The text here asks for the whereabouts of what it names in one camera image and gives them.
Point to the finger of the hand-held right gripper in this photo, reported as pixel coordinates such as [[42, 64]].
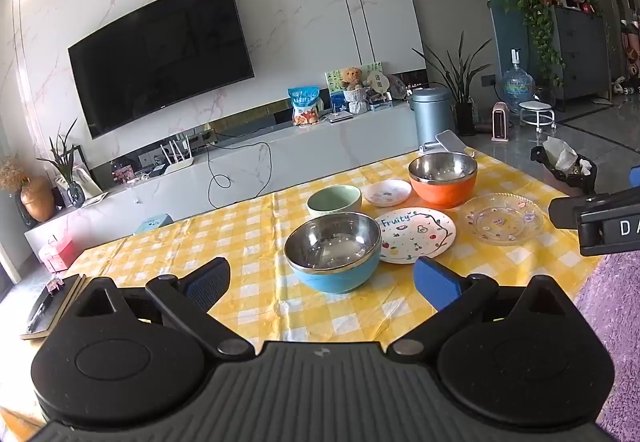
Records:
[[565, 212], [635, 178]]

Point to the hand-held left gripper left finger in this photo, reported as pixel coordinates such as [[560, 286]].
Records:
[[211, 279]]

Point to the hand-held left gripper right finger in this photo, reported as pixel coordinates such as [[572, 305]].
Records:
[[434, 281]]

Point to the white fruit-printed plate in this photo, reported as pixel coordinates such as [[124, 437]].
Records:
[[420, 234]]

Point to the clear glass plate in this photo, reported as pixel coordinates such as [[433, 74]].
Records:
[[502, 219]]

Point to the orange steel-lined bowl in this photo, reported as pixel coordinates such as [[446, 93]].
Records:
[[440, 196]]

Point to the blue steel-lined bowl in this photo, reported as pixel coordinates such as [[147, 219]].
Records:
[[345, 278]]

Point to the small white printed plate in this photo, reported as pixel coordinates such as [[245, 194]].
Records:
[[386, 193]]

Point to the green ceramic bowl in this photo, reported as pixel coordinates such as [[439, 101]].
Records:
[[325, 211]]

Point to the pink waste bin black bag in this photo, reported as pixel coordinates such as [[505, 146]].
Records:
[[567, 183]]

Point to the white crumpled waste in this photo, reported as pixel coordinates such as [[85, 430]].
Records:
[[559, 154]]

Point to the yellow checked tablecloth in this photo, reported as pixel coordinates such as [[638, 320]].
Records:
[[250, 232]]

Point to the light blue stool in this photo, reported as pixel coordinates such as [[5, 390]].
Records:
[[154, 223]]

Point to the purple shaggy rug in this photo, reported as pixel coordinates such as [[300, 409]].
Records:
[[617, 322]]

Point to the white round stool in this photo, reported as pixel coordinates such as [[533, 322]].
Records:
[[535, 110]]

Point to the small white heater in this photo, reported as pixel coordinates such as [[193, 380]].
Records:
[[501, 121]]

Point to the white marble tv console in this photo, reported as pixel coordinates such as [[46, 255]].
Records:
[[240, 166]]

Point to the white router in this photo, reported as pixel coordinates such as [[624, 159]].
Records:
[[179, 164]]

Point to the grey drawer cabinet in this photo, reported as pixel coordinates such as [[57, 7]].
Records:
[[580, 56]]

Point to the white phone stand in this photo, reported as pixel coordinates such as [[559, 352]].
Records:
[[450, 140]]

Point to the blue water jug with pump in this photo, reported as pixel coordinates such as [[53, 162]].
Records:
[[517, 84]]

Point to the snake plant in black pot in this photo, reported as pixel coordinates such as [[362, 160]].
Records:
[[465, 119]]

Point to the pink box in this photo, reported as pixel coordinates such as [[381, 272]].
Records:
[[59, 256]]

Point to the dark notebook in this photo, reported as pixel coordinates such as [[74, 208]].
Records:
[[52, 309]]

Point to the grey-blue pedal bin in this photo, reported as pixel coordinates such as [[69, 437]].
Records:
[[431, 119]]

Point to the green plant in glass vase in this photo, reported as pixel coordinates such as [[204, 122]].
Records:
[[67, 161]]

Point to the silver flat device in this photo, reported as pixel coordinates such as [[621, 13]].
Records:
[[342, 116]]

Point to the brown round vase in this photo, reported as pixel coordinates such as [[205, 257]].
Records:
[[37, 201]]

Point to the white wrapped basket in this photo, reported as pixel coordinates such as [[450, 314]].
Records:
[[357, 100]]

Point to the trailing pothos plant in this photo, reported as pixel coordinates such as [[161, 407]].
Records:
[[537, 6]]

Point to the blue snack bag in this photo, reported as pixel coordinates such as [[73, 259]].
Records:
[[305, 105]]

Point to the round hand fan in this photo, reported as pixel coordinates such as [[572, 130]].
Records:
[[379, 76]]

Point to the green picture card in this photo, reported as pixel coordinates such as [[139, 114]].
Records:
[[334, 89]]

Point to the brown teddy bear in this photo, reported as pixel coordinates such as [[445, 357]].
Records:
[[353, 77]]

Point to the dried flower bunch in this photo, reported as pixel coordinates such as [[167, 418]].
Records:
[[11, 171]]

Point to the black flat television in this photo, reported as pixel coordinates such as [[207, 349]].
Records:
[[160, 56]]

